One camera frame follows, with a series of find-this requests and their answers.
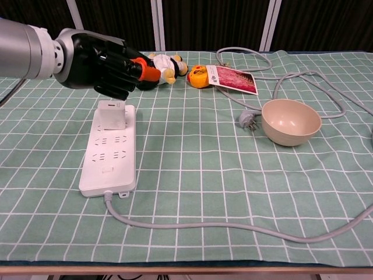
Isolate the yellow orange duck toy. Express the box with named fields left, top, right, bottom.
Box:
left=188, top=65, right=210, bottom=89

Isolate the red picture card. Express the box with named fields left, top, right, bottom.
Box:
left=205, top=65, right=259, bottom=96

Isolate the white frame post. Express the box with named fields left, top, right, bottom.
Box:
left=150, top=0, right=166, bottom=51
left=66, top=0, right=87, bottom=32
left=259, top=0, right=283, bottom=51

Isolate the beige bowl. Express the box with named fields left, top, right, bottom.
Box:
left=261, top=99, right=322, bottom=147

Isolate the white charger adapter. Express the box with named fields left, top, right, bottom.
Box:
left=97, top=100, right=128, bottom=131

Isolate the white power strip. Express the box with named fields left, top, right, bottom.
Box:
left=78, top=103, right=137, bottom=198

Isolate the green checked tablecloth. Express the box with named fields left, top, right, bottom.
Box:
left=0, top=50, right=373, bottom=268

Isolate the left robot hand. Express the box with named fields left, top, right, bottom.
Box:
left=53, top=28, right=162, bottom=102

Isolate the grey power cable with plug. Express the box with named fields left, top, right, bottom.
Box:
left=103, top=47, right=373, bottom=244

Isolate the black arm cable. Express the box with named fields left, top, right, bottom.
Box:
left=0, top=78, right=24, bottom=106

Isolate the black-headed plush doll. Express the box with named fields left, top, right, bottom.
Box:
left=136, top=53, right=189, bottom=92

